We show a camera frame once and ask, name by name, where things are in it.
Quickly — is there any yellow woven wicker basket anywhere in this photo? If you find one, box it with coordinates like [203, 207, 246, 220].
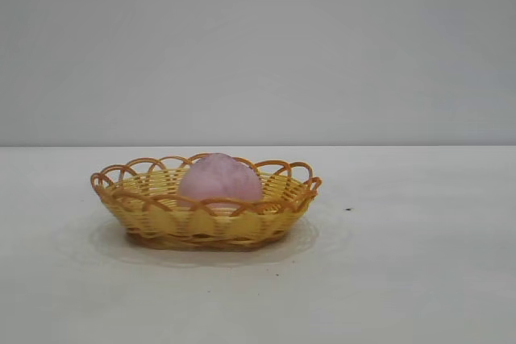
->
[89, 152, 323, 252]

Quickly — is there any pink peach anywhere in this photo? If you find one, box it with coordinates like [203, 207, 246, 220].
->
[177, 151, 264, 211]

